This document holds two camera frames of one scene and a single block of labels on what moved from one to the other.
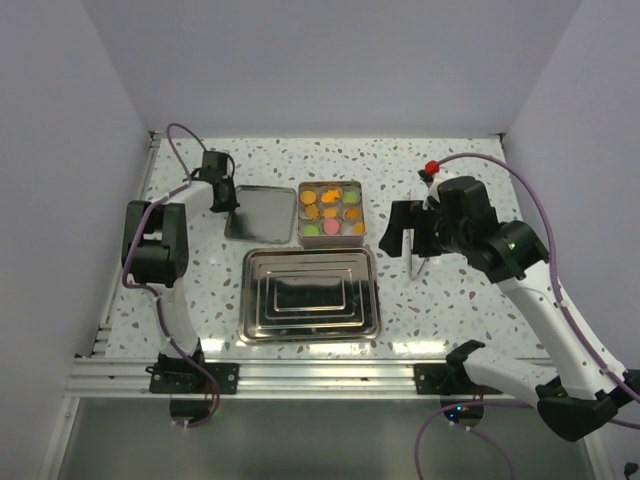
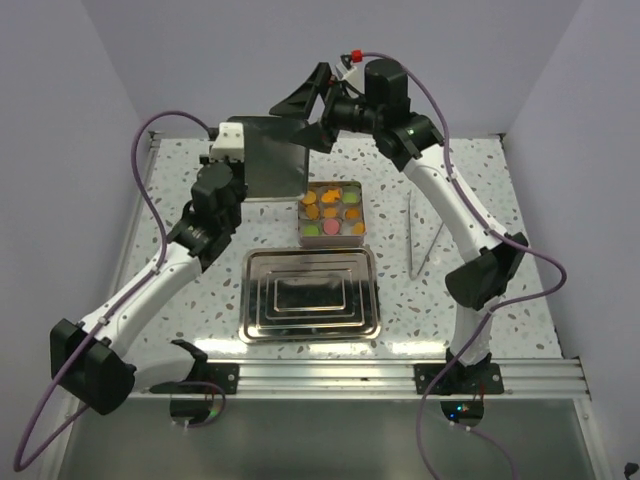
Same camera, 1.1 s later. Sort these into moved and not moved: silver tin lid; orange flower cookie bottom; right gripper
Moved: right gripper; silver tin lid
Not moved: orange flower cookie bottom
